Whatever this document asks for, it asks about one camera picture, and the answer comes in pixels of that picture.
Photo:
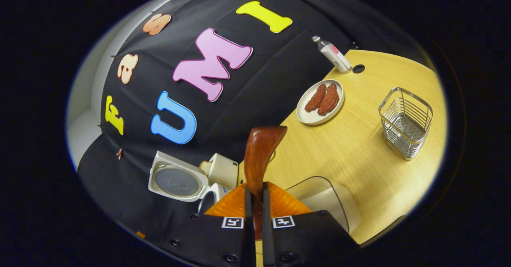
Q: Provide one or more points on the pink cloth clip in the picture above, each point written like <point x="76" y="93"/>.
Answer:
<point x="119" y="153"/>

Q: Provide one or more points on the white rice cooker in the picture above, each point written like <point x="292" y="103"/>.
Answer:
<point x="175" y="179"/>

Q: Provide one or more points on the clear rice container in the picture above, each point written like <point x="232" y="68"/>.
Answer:
<point x="331" y="203"/>

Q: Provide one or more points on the black table grommet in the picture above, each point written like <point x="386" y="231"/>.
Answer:
<point x="358" y="68"/>

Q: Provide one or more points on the toasted bread slice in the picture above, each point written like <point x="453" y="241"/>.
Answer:
<point x="205" y="167"/>

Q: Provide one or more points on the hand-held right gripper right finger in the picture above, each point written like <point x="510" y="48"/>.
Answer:
<point x="268" y="235"/>

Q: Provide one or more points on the white round plate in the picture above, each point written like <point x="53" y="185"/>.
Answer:
<point x="305" y="115"/>

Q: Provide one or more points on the red sausage piece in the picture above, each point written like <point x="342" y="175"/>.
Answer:
<point x="329" y="100"/>
<point x="316" y="98"/>

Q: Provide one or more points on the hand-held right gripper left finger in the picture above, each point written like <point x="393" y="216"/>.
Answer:
<point x="249" y="219"/>

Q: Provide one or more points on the small clear bottle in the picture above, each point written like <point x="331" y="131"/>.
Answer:
<point x="335" y="56"/>

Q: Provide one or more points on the brown wooden spoon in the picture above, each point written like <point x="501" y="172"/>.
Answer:
<point x="259" y="151"/>

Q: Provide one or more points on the black backdrop cloth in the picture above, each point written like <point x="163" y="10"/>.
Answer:
<point x="259" y="79"/>

